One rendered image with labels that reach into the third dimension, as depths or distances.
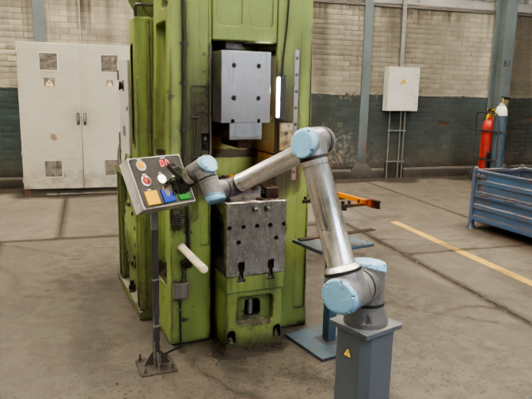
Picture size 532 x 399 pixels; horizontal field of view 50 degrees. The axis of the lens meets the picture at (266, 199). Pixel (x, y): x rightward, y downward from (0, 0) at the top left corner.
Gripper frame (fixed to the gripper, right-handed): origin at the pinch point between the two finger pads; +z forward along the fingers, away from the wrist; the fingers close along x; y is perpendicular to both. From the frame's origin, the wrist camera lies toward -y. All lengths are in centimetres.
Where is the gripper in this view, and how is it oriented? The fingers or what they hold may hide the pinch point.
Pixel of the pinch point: (164, 188)
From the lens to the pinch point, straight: 287.4
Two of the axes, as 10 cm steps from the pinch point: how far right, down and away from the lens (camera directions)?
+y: 3.5, 9.3, -1.5
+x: 6.7, -1.3, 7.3
